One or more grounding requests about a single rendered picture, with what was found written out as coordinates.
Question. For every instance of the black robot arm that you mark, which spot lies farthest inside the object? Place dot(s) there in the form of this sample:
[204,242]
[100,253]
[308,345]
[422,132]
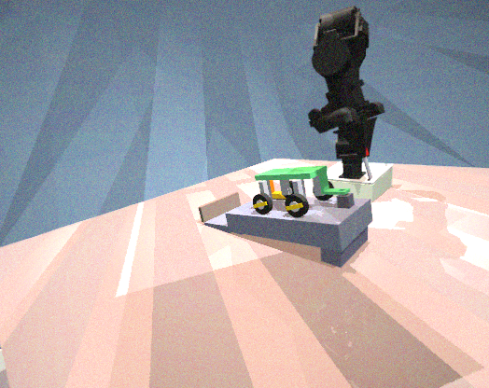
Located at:
[340,41]

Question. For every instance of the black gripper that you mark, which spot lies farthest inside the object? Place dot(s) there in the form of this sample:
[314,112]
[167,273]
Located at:
[352,116]

